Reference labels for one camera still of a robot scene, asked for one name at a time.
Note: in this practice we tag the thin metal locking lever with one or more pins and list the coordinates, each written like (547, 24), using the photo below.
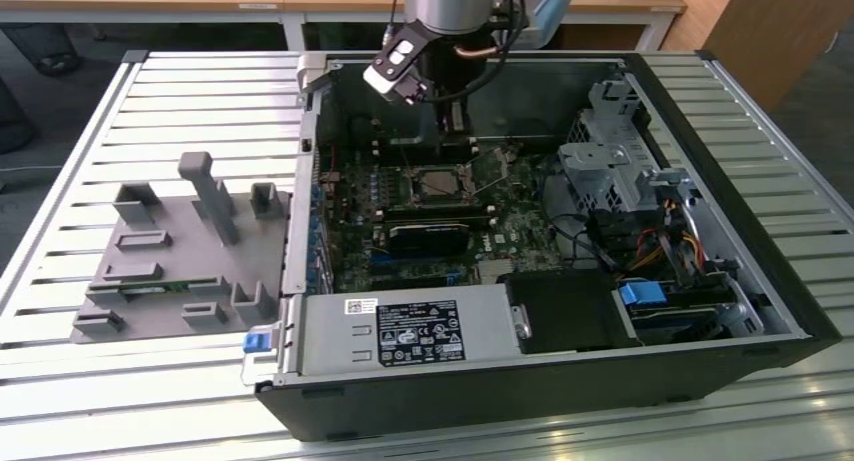
(489, 181)
(404, 158)

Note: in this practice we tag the silver square CPU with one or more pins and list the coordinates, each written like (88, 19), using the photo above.
(440, 182)

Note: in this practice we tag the silver metal drive cage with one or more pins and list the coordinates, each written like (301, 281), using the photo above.
(600, 171)

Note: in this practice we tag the green motherboard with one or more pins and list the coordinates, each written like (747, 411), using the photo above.
(520, 221)

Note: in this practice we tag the black graphics card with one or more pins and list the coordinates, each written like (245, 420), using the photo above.
(427, 238)

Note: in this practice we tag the silver chipset heat sink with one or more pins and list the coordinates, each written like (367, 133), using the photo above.
(495, 272)

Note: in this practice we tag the brown wooden cabinet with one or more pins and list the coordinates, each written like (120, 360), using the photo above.
(767, 31)

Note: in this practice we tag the blue disk carrier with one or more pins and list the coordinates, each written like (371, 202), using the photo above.
(642, 295)

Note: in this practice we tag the grey parts rack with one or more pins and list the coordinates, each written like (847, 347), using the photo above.
(173, 231)

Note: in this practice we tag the silver power supply unit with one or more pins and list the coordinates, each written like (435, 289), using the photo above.
(333, 331)

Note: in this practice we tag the green RAM stick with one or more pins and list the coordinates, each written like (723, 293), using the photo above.
(173, 285)

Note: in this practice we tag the blue case latch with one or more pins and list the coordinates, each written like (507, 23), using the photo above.
(255, 343)

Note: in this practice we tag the black open PC case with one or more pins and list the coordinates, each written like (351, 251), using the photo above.
(467, 406)

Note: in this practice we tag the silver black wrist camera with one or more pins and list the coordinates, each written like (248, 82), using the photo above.
(396, 68)

